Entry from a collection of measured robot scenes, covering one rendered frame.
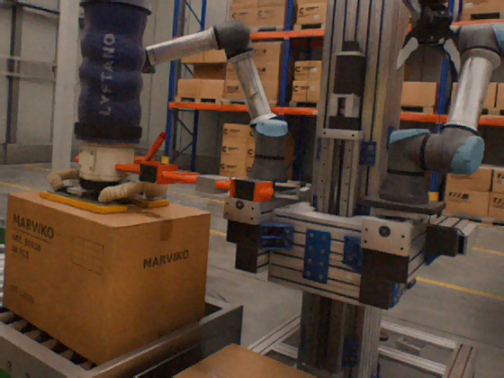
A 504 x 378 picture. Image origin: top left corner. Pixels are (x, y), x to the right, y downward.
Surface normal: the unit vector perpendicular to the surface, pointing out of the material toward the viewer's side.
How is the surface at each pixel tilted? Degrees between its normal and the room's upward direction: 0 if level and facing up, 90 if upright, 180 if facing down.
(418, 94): 93
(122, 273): 90
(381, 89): 90
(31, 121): 90
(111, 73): 70
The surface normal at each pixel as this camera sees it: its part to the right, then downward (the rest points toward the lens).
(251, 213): -0.58, 0.00
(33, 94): 0.82, 0.09
